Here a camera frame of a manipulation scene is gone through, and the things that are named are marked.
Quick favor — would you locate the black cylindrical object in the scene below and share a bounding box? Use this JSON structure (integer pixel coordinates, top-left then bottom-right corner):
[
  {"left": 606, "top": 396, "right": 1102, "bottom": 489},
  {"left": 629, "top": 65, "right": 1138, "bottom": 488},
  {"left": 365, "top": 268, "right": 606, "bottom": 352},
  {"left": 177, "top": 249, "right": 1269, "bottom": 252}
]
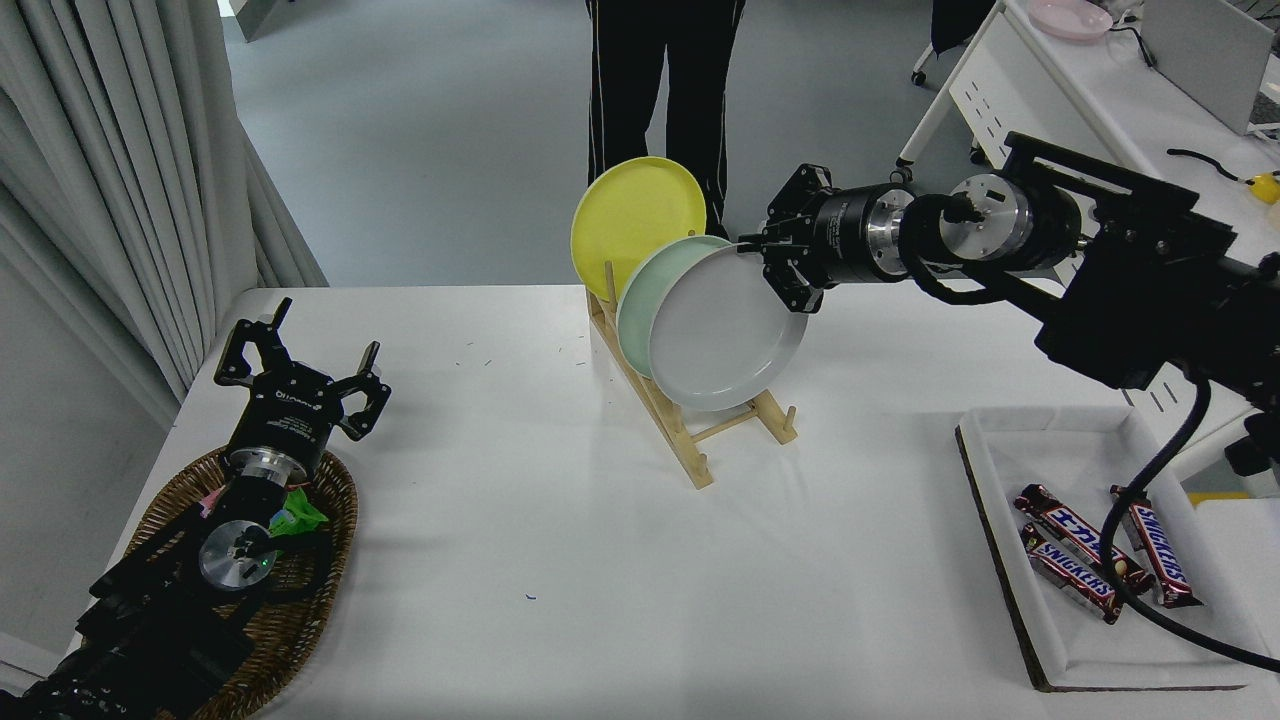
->
[{"left": 1225, "top": 440, "right": 1280, "bottom": 498}]

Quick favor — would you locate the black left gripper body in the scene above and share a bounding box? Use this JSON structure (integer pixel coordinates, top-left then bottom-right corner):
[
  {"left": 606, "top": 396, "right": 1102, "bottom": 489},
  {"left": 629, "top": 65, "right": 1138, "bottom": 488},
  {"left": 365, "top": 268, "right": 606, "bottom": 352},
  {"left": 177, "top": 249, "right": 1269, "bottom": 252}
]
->
[{"left": 230, "top": 363, "right": 344, "bottom": 461}]

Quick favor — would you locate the white desk on wheels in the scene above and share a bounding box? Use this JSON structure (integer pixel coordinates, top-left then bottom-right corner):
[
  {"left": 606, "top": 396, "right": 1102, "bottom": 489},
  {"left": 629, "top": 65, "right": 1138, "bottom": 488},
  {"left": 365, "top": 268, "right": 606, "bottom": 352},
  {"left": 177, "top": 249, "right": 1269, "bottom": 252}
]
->
[{"left": 890, "top": 0, "right": 1280, "bottom": 481}]

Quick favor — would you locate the white foam tray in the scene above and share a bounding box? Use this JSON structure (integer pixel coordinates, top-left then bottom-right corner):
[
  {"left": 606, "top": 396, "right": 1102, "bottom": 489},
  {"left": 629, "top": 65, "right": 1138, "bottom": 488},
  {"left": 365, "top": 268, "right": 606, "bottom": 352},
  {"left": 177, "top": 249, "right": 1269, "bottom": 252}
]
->
[{"left": 955, "top": 405, "right": 1280, "bottom": 693}]

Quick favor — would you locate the pink plate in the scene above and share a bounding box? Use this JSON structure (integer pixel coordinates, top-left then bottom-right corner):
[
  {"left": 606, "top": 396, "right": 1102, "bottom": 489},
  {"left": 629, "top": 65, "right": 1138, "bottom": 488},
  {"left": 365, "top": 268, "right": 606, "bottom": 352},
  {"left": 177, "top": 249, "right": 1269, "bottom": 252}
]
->
[{"left": 1028, "top": 0, "right": 1114, "bottom": 41}]

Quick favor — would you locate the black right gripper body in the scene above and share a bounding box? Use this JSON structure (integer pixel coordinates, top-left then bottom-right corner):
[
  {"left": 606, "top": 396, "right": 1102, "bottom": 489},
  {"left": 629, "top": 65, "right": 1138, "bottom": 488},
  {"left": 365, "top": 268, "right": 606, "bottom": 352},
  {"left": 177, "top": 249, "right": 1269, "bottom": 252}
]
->
[{"left": 812, "top": 187, "right": 874, "bottom": 285}]

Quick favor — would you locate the yellow plate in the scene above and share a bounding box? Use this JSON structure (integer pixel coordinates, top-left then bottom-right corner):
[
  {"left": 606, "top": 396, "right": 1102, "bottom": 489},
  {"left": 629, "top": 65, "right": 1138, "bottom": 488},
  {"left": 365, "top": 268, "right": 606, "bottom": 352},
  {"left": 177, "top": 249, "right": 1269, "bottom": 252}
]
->
[{"left": 570, "top": 156, "right": 707, "bottom": 303}]

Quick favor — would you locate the pale green plate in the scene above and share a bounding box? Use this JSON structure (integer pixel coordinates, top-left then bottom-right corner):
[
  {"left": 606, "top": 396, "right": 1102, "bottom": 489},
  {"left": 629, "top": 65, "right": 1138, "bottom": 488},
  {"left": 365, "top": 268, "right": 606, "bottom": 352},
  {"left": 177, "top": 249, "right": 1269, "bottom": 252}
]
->
[{"left": 616, "top": 235, "right": 736, "bottom": 379}]

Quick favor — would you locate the thick black cable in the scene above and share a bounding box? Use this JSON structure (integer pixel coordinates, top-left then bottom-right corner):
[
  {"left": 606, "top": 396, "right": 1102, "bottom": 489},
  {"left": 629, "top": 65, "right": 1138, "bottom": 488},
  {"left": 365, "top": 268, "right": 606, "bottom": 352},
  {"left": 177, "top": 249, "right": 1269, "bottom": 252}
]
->
[{"left": 1166, "top": 147, "right": 1256, "bottom": 186}]

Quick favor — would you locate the grey laptop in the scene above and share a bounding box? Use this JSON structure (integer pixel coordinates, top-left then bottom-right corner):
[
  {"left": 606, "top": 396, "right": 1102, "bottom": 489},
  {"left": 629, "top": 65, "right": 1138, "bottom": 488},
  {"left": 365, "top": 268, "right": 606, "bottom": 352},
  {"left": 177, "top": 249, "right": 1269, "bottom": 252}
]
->
[{"left": 1140, "top": 0, "right": 1276, "bottom": 136}]

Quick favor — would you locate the wooden plate rack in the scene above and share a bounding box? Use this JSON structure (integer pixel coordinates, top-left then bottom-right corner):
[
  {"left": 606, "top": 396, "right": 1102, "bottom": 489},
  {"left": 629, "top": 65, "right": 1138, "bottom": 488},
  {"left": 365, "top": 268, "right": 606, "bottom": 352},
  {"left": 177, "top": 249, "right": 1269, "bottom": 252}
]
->
[{"left": 587, "top": 262, "right": 799, "bottom": 491}]

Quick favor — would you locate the grey curtain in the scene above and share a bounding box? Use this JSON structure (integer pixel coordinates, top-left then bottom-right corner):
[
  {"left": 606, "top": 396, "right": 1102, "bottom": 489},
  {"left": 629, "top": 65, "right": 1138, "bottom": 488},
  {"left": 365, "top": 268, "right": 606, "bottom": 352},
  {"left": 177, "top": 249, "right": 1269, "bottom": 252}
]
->
[{"left": 0, "top": 0, "right": 329, "bottom": 426}]

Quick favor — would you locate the brown wicker basket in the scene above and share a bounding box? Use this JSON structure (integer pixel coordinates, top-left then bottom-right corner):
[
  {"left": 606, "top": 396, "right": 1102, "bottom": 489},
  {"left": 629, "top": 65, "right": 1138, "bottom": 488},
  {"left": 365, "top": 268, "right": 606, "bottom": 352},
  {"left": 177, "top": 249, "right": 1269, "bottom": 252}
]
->
[{"left": 125, "top": 445, "right": 359, "bottom": 720}]

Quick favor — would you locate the thin black cable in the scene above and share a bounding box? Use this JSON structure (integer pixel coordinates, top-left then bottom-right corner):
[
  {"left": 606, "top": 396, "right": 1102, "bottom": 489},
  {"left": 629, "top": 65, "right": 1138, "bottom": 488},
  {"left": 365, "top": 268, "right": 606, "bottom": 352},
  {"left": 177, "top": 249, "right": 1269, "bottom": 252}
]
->
[{"left": 1100, "top": 5, "right": 1159, "bottom": 69}]

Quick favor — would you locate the grey plate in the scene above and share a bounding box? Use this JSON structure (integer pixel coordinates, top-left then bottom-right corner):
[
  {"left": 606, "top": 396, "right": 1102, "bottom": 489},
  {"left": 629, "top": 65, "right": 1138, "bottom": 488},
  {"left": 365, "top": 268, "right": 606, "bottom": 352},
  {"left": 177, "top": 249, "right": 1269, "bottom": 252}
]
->
[{"left": 648, "top": 243, "right": 809, "bottom": 413}]

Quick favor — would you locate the green wrapper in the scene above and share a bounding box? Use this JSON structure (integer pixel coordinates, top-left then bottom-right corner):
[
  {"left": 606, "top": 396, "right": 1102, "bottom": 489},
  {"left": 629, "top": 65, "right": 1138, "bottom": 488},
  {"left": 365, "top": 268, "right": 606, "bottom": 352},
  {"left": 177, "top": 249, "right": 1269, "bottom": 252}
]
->
[{"left": 270, "top": 487, "right": 331, "bottom": 536}]

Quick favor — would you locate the snack bar with Chinese print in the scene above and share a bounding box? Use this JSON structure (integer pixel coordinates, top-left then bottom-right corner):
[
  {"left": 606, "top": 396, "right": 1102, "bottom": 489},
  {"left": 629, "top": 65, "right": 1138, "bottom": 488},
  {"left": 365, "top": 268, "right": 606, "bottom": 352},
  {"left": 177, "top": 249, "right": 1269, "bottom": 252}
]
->
[{"left": 1014, "top": 485, "right": 1156, "bottom": 601}]

